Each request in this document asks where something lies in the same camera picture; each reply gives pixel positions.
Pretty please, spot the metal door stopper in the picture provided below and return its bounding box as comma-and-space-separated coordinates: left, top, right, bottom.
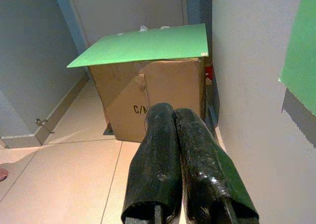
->
35, 118, 55, 134

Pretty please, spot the white door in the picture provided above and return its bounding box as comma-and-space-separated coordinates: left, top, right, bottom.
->
69, 0, 186, 46

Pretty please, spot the brown cardboard box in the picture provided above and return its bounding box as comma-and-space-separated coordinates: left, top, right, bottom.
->
88, 58, 207, 143

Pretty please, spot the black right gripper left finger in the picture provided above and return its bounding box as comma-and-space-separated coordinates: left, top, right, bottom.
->
120, 102, 183, 224

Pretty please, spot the blue door frame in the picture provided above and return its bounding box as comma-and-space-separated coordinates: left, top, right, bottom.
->
51, 0, 213, 59

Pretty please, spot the green wall board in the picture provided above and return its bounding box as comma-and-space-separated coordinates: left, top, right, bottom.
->
278, 0, 316, 117

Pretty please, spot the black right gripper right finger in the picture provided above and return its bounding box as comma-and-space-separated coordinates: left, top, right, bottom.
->
175, 107, 259, 224

